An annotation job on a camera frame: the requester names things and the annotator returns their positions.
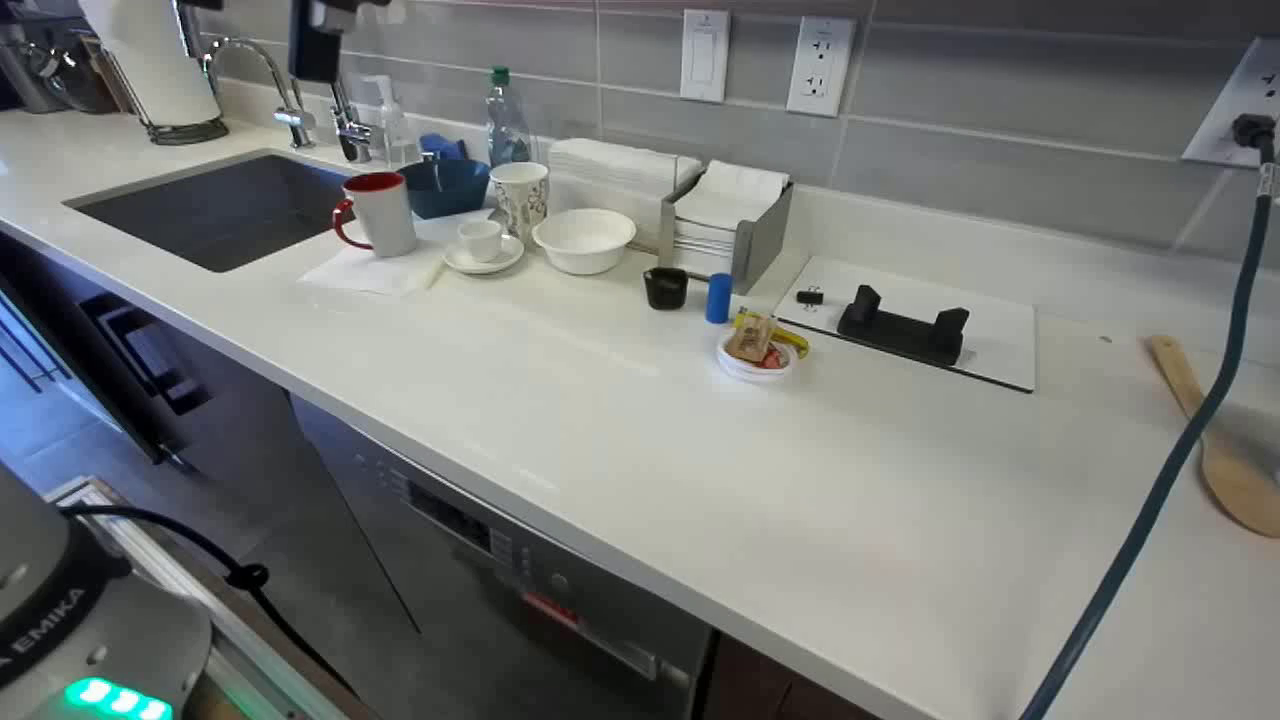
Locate small white dish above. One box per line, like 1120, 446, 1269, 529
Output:
711, 322, 805, 388

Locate patterned white mug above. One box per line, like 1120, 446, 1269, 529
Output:
484, 158, 556, 240

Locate white light switch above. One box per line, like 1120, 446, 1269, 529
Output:
678, 3, 736, 102

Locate brown and yellow food packets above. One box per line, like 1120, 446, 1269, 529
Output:
726, 307, 812, 373

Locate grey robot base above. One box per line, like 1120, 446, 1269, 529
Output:
0, 465, 216, 720

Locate chrome curved faucet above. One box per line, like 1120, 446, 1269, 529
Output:
198, 30, 325, 153

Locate white teacup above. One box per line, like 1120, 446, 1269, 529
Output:
452, 214, 516, 266

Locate red and white mug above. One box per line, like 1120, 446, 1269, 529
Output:
330, 166, 424, 263

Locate wooden spoon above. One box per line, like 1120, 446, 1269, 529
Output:
1146, 333, 1280, 544

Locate white kettle appliance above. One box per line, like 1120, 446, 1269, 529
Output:
77, 0, 232, 147

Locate black drawer handle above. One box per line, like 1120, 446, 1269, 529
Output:
77, 291, 216, 420

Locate thin black cable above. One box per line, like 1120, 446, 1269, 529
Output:
55, 499, 359, 701

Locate dark kitchen sink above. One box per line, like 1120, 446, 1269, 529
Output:
66, 147, 359, 277

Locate teal power cable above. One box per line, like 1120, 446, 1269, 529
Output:
1018, 158, 1280, 720

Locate white outlet plate with plug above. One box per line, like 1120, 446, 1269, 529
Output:
1180, 30, 1280, 171

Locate white flat board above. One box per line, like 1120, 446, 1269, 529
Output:
773, 253, 1040, 396

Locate clear plastic water bottle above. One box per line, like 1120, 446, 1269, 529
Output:
482, 64, 532, 171

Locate white bowl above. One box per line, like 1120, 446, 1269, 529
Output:
528, 204, 641, 279

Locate grey napkin holder with napkins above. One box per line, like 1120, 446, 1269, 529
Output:
655, 156, 797, 297

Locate small black cup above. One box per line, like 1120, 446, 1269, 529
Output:
641, 263, 693, 317

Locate black wall plug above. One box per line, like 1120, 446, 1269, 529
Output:
1230, 110, 1280, 166

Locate white saucer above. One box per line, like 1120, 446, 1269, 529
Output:
442, 230, 532, 279

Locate blue dish container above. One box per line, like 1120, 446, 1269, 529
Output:
399, 126, 492, 223

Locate black bracket object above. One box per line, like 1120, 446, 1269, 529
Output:
834, 279, 974, 373

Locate chrome tall tap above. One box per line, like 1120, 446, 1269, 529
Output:
325, 36, 376, 166

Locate small blue cylinder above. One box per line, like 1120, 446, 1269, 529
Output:
706, 266, 736, 329

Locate stainless steel dishwasher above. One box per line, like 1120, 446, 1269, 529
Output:
289, 390, 721, 720

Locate white wall outlet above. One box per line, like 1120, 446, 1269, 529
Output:
785, 12, 860, 118

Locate clear soap dispenser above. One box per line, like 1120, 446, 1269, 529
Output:
356, 71, 419, 171

